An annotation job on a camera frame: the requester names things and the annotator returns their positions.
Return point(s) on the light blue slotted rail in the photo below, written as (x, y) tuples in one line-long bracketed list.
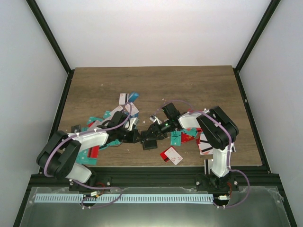
[(126, 198)]

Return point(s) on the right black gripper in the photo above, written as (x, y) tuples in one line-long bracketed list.
[(156, 129)]

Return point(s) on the teal card front left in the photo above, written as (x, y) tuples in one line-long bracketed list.
[(82, 158)]

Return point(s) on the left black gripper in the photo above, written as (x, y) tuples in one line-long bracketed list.
[(133, 138)]

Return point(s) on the red VIP card gold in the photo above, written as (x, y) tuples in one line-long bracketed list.
[(186, 138)]

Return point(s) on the black membership card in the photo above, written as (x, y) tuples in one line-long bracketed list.
[(76, 128)]

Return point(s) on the white floral card left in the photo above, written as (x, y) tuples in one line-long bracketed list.
[(131, 108)]

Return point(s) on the white card magnetic stripe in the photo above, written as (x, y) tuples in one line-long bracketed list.
[(123, 98)]

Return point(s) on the red card front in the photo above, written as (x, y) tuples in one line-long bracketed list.
[(164, 157)]

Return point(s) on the blue card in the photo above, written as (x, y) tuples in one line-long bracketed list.
[(133, 96)]

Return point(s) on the white floral card on red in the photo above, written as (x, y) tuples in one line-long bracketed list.
[(173, 155)]

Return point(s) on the black leather card holder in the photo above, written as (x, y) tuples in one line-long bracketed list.
[(149, 144)]

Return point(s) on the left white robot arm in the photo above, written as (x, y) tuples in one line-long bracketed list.
[(58, 157)]

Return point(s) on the white striped card front right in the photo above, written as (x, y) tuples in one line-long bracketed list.
[(204, 147)]

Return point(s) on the red card black stripe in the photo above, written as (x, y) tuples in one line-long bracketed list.
[(93, 152)]

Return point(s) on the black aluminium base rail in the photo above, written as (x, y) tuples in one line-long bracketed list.
[(173, 176)]

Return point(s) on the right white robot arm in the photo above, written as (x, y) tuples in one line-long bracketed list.
[(220, 132)]

